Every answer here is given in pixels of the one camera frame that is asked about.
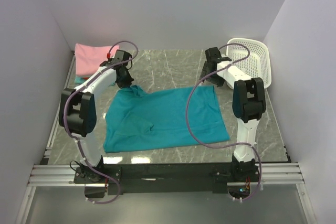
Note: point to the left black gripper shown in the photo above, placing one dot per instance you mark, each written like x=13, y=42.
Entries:
x=127, y=83

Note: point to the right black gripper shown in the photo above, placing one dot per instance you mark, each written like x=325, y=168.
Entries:
x=205, y=75

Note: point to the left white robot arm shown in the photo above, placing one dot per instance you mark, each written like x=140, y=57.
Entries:
x=78, y=113

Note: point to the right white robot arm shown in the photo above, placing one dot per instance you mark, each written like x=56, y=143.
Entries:
x=248, y=103

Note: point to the pink folded t-shirt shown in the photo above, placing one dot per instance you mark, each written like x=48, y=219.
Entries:
x=89, y=58

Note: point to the white perforated plastic basket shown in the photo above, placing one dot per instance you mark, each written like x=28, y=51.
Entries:
x=258, y=63

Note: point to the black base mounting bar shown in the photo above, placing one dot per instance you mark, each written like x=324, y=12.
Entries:
x=167, y=178

